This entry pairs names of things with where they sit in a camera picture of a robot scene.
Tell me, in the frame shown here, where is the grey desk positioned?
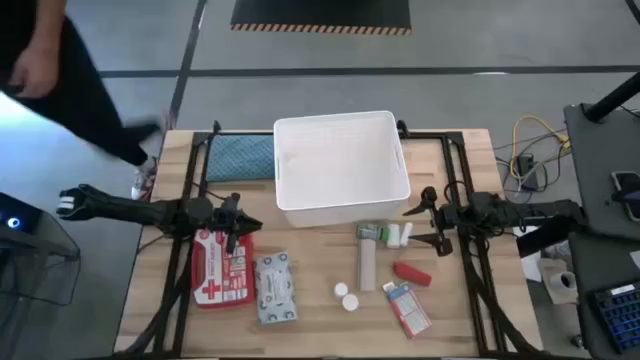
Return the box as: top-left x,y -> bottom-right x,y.
563,101 -> 640,242

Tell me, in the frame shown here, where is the red first aid kit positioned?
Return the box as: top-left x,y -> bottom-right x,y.
191,228 -> 256,310

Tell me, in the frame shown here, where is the black power adapter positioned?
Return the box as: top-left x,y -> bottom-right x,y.
516,153 -> 540,192

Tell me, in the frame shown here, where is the blue patterned cloth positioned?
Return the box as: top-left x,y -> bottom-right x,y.
204,133 -> 276,184

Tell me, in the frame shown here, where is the person's hand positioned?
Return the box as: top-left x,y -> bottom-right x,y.
8,43 -> 59,99

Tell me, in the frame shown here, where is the blue and red box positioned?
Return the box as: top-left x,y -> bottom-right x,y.
381,281 -> 433,340

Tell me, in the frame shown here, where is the black smartphone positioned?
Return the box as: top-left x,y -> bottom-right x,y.
610,170 -> 640,223

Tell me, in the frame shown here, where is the black device with blue light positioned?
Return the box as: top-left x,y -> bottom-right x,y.
0,191 -> 44,235

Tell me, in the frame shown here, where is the black pole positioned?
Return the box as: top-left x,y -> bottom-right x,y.
583,71 -> 640,124

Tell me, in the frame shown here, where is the black support bar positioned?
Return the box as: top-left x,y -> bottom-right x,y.
516,214 -> 587,259

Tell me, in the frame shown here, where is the tape roll on cardboard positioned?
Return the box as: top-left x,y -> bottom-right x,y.
537,257 -> 580,306

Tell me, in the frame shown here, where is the black hazard-striped floor mat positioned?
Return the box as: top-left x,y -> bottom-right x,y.
229,0 -> 413,37

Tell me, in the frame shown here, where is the black metal table frame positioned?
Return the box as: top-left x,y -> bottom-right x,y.
114,119 -> 546,359

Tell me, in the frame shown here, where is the grey wipes pack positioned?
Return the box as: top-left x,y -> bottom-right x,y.
253,251 -> 299,326

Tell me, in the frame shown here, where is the red tube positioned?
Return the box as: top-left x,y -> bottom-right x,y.
391,261 -> 433,288

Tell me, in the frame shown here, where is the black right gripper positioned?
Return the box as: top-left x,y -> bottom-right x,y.
402,186 -> 474,258

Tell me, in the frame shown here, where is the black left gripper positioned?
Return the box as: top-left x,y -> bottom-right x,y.
213,192 -> 264,255

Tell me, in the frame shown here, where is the person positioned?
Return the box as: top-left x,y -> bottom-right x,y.
0,0 -> 175,167

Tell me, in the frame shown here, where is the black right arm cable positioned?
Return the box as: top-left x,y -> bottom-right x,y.
442,179 -> 471,204

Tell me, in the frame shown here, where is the person's white shoe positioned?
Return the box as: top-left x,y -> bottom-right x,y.
130,156 -> 159,202

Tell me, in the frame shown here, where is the white paper sheet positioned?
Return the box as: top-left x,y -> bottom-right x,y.
511,224 -> 544,284

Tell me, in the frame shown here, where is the grey side table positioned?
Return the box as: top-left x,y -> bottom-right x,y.
567,231 -> 640,360

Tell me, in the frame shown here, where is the white plastic bin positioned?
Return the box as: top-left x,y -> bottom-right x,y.
272,109 -> 413,229

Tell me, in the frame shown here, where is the yellow cable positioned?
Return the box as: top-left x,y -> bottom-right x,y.
509,114 -> 572,182

